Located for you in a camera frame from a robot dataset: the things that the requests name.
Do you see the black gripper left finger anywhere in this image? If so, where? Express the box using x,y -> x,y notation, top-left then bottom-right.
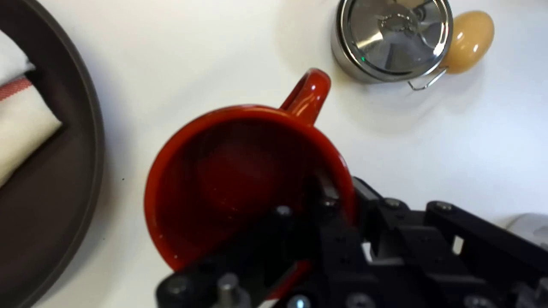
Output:
156,169 -> 349,308

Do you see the white folded cloth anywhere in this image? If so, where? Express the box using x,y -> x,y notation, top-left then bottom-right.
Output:
0,30 -> 63,189

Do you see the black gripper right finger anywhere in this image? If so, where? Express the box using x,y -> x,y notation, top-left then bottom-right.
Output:
348,175 -> 548,287

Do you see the dark frying pan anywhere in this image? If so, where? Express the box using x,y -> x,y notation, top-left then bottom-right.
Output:
0,0 -> 106,308

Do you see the red enamel cup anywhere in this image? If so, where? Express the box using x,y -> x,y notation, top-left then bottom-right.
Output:
142,66 -> 358,273

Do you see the beige egg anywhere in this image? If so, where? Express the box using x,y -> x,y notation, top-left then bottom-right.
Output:
444,8 -> 497,74

